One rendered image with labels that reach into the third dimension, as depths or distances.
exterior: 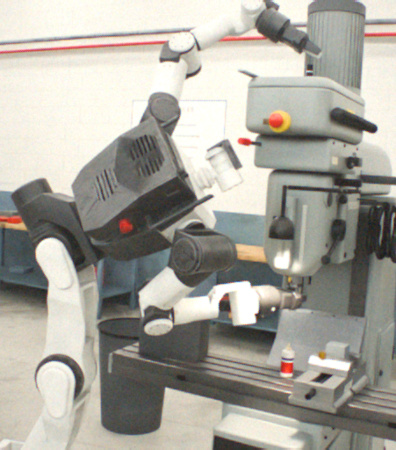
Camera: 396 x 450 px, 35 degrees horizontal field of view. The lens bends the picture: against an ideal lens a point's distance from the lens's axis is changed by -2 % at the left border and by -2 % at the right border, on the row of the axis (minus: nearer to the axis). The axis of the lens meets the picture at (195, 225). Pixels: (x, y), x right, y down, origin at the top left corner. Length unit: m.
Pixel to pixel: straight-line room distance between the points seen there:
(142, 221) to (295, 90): 0.56
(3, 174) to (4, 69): 1.38
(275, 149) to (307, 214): 0.21
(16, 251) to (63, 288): 6.78
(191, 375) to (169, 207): 0.70
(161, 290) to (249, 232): 5.00
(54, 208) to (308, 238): 0.74
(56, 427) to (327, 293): 1.10
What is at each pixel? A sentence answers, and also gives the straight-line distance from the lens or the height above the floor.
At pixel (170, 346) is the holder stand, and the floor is 1.01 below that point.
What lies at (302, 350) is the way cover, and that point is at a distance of 2.37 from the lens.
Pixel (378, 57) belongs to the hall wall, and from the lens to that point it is 6.35.
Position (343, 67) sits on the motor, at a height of 1.98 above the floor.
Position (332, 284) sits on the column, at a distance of 2.37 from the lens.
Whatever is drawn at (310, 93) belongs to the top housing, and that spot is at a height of 1.84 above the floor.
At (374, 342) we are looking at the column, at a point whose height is 1.03.
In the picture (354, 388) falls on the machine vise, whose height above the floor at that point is 0.98.
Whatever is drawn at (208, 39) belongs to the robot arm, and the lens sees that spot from 2.00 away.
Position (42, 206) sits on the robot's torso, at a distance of 1.75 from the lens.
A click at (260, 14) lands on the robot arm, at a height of 2.10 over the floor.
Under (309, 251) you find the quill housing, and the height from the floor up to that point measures 1.39.
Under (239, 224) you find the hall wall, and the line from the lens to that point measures 6.67.
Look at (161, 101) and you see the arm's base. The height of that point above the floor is 1.79.
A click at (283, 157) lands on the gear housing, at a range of 1.88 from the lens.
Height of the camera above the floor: 1.61
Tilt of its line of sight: 5 degrees down
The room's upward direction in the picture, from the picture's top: 4 degrees clockwise
